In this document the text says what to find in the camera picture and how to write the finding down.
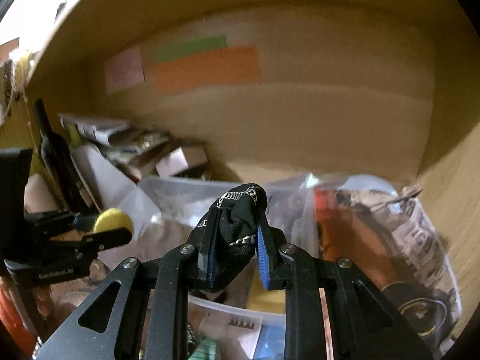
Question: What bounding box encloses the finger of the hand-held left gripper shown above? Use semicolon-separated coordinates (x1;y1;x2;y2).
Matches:
73;213;133;260

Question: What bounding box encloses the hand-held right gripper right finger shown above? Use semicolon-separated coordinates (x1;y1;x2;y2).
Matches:
256;220;444;360

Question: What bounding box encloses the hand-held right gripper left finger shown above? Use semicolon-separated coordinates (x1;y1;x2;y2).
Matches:
37;207;226;360

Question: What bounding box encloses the yellow soft ball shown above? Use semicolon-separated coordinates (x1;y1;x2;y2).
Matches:
93;208;135;234

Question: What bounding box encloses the black patterned sock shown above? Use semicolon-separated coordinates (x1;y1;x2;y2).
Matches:
187;182;268;293

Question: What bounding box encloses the clear plastic storage bin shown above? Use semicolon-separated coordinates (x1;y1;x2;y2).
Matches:
136;175;316;360

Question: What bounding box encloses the white paper sheet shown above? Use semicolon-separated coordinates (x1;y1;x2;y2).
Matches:
70;145;140;211

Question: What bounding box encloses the blue packet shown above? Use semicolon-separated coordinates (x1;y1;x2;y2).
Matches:
253;324;286;360

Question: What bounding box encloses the black flat board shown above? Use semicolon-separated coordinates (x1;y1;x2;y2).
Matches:
33;98;91;211

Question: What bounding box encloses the small cardboard box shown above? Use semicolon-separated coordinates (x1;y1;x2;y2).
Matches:
155;146;209;178

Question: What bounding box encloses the stack of booklets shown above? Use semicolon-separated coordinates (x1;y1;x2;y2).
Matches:
57;112;172;158

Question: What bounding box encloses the clear plastic bag with print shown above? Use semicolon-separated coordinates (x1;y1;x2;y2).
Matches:
300;173;463;353

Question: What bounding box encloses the pink paper label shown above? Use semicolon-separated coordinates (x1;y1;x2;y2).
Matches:
105;46;145;91

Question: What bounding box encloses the large cardboard box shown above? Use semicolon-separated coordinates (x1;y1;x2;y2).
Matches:
22;0;480;308

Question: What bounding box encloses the orange paper label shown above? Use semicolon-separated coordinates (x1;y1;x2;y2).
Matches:
152;45;262;94

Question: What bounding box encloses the green paper label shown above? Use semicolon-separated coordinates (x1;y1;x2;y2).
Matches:
156;35;229;63

